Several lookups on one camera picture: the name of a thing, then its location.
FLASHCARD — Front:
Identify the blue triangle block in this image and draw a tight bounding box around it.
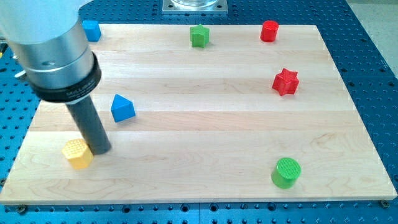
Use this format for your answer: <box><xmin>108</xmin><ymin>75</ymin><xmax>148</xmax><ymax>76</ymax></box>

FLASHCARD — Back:
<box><xmin>111</xmin><ymin>94</ymin><xmax>136</xmax><ymax>123</ymax></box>

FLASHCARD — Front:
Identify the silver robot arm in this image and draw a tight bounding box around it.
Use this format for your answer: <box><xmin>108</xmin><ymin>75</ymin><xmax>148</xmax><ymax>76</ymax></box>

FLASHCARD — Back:
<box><xmin>1</xmin><ymin>0</ymin><xmax>101</xmax><ymax>103</ymax></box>

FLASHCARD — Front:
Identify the light wooden board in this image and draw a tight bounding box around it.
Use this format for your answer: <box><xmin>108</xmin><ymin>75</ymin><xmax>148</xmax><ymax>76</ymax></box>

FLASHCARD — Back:
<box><xmin>1</xmin><ymin>24</ymin><xmax>397</xmax><ymax>205</ymax></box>

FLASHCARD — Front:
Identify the green star block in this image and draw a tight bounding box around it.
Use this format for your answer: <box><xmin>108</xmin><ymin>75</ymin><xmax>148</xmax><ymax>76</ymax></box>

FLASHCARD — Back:
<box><xmin>190</xmin><ymin>24</ymin><xmax>210</xmax><ymax>48</ymax></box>

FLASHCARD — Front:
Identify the red star block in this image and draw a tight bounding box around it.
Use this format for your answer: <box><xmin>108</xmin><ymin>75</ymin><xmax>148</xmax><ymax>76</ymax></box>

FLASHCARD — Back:
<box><xmin>272</xmin><ymin>68</ymin><xmax>300</xmax><ymax>96</ymax></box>

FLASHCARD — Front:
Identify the green cylinder block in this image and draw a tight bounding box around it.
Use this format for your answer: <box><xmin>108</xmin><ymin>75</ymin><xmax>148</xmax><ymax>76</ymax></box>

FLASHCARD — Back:
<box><xmin>271</xmin><ymin>157</ymin><xmax>302</xmax><ymax>189</ymax></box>

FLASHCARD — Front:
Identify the red cylinder block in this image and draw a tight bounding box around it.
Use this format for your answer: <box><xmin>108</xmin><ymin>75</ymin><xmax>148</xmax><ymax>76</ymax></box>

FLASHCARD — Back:
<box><xmin>260</xmin><ymin>20</ymin><xmax>279</xmax><ymax>42</ymax></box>

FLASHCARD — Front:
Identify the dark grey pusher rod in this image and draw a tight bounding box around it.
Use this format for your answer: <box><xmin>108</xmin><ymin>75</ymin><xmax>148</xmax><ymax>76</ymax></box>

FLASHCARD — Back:
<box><xmin>67</xmin><ymin>95</ymin><xmax>111</xmax><ymax>155</ymax></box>

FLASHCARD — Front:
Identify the yellow hexagon block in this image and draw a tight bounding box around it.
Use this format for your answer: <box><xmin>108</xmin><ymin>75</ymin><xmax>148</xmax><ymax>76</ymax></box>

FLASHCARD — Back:
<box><xmin>62</xmin><ymin>139</ymin><xmax>94</xmax><ymax>169</ymax></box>

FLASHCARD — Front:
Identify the blue cube block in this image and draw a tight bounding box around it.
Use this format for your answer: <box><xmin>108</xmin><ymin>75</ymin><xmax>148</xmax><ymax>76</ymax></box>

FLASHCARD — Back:
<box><xmin>82</xmin><ymin>20</ymin><xmax>101</xmax><ymax>42</ymax></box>

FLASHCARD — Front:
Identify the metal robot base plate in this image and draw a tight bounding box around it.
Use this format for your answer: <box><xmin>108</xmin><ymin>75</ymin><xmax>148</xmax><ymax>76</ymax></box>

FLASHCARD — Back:
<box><xmin>162</xmin><ymin>0</ymin><xmax>228</xmax><ymax>15</ymax></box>

